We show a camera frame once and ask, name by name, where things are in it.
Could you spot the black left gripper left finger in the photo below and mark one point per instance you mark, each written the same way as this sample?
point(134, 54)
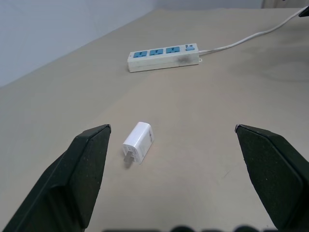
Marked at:
point(72, 178)

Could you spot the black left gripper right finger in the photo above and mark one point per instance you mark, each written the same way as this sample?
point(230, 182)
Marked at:
point(275, 174)

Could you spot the white charger plug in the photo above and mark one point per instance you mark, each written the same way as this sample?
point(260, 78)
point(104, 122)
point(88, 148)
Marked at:
point(138, 143)

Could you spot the white power strip blue sockets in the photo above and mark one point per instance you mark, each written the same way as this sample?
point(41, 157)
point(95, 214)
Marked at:
point(164, 58)

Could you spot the black object at table edge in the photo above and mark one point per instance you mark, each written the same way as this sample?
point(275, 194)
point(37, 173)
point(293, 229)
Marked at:
point(304, 11)

